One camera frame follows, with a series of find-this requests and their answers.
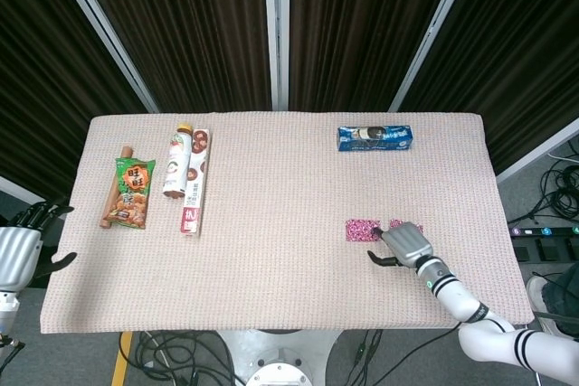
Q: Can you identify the long white red box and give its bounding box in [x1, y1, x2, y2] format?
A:
[178, 127, 212, 237]

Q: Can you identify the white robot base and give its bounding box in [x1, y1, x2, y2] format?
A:
[216, 329, 345, 386]

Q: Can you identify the pink patterned sachet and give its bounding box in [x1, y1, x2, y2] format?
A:
[345, 218, 382, 243]
[388, 218, 425, 234]

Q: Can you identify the white partition base rail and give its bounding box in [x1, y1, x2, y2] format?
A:
[495, 117, 579, 184]
[0, 175, 46, 207]

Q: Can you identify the yellow floor tape strip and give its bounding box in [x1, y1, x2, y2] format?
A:
[109, 331, 135, 386]

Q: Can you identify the brown cylindrical stick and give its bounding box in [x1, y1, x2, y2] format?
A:
[99, 146, 136, 230]

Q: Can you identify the dark pleated partition panel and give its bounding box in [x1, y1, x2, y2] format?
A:
[70, 0, 272, 114]
[0, 0, 150, 206]
[397, 0, 579, 177]
[288, 0, 462, 112]

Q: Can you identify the beige woven tablecloth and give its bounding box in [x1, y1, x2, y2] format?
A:
[39, 110, 535, 335]

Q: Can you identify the dark trouser leg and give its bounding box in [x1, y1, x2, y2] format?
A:
[540, 262, 579, 338]

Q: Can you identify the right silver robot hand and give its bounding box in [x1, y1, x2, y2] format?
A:
[366, 221, 434, 269]

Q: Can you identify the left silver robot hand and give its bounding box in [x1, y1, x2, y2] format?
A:
[0, 198, 78, 291]

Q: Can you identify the white partition post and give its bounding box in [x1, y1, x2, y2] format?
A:
[44, 0, 160, 114]
[263, 0, 290, 112]
[387, 0, 480, 112]

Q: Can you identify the blue cookie box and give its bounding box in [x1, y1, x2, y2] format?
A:
[337, 124, 415, 153]

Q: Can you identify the black power strip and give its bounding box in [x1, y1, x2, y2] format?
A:
[507, 222, 579, 239]

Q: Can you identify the black floor cable bundle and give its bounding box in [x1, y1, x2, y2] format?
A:
[506, 150, 579, 225]
[119, 330, 241, 386]

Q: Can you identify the white drink bottle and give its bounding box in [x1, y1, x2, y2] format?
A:
[161, 122, 195, 200]

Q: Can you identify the white shoe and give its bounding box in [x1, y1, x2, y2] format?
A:
[526, 274, 552, 315]

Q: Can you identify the green snack bag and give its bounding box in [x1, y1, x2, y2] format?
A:
[104, 157, 157, 230]

